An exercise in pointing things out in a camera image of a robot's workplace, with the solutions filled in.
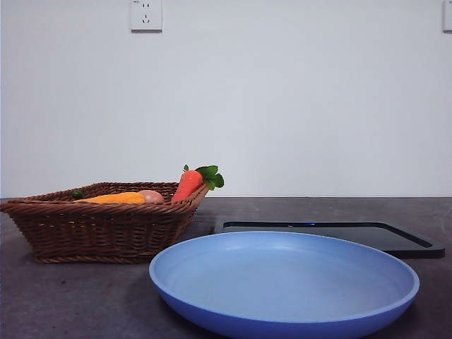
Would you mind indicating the pale brown egg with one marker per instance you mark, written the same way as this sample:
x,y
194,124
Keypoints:
x,y
154,197

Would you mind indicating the orange carrot with green leaves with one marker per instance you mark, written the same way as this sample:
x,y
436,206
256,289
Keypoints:
x,y
189,182

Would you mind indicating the white wall switch plate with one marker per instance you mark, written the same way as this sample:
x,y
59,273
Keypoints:
x,y
448,16

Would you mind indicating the yellow orange toy corn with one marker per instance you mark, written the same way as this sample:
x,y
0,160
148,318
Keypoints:
x,y
116,198

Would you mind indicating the white wall socket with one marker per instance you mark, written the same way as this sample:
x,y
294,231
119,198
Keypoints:
x,y
146,16

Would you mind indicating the green chili pepper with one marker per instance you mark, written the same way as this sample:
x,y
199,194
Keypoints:
x,y
77,194

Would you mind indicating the black glossy tray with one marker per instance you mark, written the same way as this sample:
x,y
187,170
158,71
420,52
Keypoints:
x,y
406,240

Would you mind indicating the blue round plate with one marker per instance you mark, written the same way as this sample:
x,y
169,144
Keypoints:
x,y
282,282

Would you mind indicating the brown wicker basket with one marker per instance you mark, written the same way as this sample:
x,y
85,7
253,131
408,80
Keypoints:
x,y
106,229

